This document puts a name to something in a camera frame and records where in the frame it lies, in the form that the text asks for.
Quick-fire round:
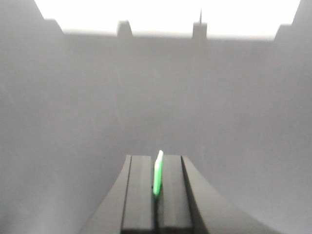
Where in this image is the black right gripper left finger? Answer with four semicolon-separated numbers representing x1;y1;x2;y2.
80;155;155;234

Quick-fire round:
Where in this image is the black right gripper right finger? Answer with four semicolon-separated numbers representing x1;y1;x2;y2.
157;155;278;234

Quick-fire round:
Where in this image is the green plastic spoon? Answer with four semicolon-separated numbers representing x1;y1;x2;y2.
153;150;164;197

